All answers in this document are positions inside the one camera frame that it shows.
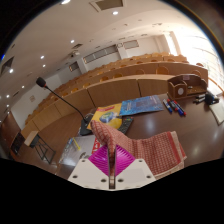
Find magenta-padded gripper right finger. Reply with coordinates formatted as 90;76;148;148
113;145;157;191

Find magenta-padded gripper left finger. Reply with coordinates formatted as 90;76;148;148
67;144;112;191

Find red white checked towel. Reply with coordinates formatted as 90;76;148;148
89;119;188;181

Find yellow highlighter pen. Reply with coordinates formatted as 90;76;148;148
72;137;82;151

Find black gooseneck desk microphone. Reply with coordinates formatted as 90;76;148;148
35;76;94;137

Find yellow booklet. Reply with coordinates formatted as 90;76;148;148
87;103;124;131

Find blue booklet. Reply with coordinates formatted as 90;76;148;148
119;94;165;117

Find blue marker pen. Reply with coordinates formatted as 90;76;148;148
162;98;173;114
173;99;187;117

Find rows of wooden auditorium seats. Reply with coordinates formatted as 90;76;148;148
24;51;208;134

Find red marker pen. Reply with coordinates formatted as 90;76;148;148
167;98;179;113

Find wooden desk organizer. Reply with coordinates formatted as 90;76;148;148
166;73;208;101

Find black marker pen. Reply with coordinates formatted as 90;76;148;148
193;94;206;104

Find white notepad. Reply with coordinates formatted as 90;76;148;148
210;103;224;126

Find small black device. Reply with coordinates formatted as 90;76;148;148
204;92;220;106

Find ceiling projector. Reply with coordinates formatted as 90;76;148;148
69;49;81;58

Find round ceiling lights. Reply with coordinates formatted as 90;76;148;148
4;0;121;101

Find square ceiling vent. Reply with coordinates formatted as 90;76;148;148
89;0;125;13

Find black metal frame stand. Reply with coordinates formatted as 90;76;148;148
10;130;57;165

